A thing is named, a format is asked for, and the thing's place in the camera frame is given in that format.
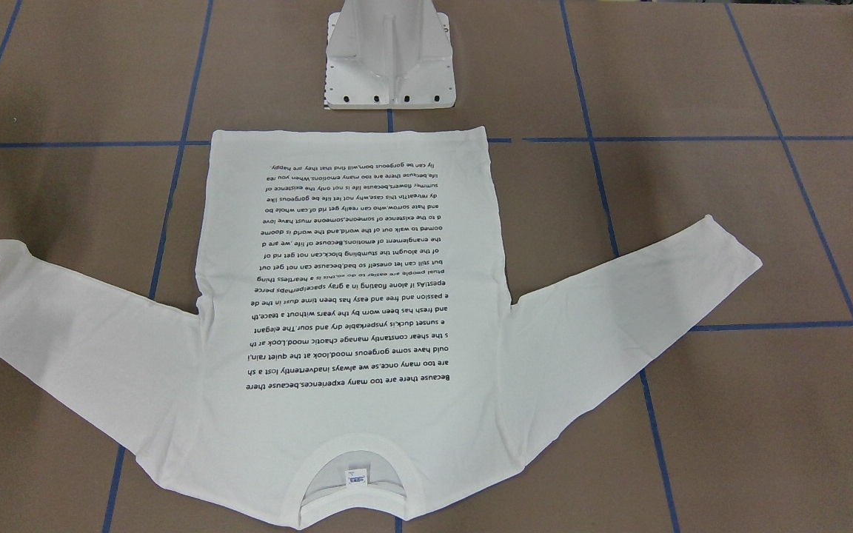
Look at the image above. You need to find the white long-sleeve printed shirt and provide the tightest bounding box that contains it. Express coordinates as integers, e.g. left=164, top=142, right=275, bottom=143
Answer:
left=0, top=127, right=762, bottom=529

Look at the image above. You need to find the white camera mast base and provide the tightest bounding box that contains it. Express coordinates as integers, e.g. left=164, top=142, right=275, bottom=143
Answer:
left=324, top=1, right=457, bottom=110

